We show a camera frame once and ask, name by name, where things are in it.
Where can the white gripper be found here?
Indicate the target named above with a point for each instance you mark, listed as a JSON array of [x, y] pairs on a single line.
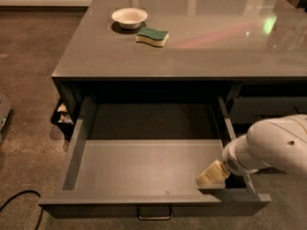
[[232, 161]]

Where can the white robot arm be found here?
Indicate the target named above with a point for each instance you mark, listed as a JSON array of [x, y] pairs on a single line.
[[279, 143]]

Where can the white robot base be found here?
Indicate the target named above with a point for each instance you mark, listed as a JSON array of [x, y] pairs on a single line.
[[5, 111]]

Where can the grey drawer cabinet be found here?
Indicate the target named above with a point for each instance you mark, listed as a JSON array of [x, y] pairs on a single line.
[[259, 47]]

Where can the green yellow sponge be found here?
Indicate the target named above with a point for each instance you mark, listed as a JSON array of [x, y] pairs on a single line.
[[152, 37]]

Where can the black bin with trash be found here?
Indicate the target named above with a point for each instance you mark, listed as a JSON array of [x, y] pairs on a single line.
[[63, 119]]

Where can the white paper bowl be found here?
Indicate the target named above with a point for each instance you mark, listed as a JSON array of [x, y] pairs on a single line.
[[129, 18]]

